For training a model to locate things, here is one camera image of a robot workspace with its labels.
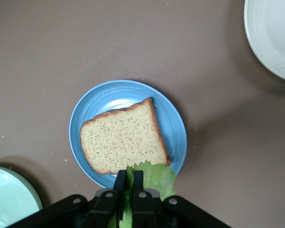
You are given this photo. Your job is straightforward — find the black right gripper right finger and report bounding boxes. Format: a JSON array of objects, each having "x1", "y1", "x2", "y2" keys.
[{"x1": 132, "y1": 170, "x2": 230, "y2": 228}]

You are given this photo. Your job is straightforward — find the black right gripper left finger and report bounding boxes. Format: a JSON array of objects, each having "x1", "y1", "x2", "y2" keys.
[{"x1": 4, "y1": 170, "x2": 127, "y2": 228}]

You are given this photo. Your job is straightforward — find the green lettuce leaf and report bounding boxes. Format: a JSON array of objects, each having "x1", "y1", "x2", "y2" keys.
[{"x1": 108, "y1": 160, "x2": 177, "y2": 228}]

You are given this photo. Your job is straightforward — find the brown toasted bread slice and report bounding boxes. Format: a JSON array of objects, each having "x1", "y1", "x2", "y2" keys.
[{"x1": 79, "y1": 96, "x2": 172, "y2": 176}]

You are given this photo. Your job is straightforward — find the light green plate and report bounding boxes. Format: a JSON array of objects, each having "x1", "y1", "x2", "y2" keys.
[{"x1": 0, "y1": 166, "x2": 44, "y2": 228}]

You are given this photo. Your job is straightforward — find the blue plate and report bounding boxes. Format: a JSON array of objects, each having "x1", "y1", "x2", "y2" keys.
[{"x1": 68, "y1": 79, "x2": 188, "y2": 190}]

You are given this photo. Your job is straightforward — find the beige plate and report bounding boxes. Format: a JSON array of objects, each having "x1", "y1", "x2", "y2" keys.
[{"x1": 243, "y1": 0, "x2": 285, "y2": 84}]

